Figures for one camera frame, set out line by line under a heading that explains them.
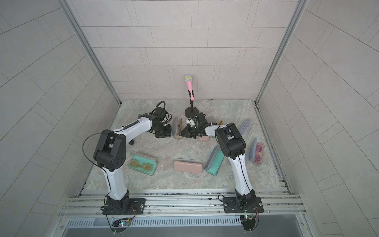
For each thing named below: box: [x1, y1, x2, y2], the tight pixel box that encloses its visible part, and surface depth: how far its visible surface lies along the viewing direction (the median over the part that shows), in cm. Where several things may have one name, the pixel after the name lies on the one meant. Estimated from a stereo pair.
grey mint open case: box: [204, 144, 225, 177], surface depth 84 cm
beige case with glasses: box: [172, 116, 184, 140], surface depth 94 cm
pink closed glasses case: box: [173, 158, 204, 174], surface depth 82 cm
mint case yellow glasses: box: [128, 153, 157, 176], surface depth 84 cm
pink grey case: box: [198, 135, 210, 142], surface depth 96 cm
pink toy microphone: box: [184, 74, 195, 101], surface depth 96 cm
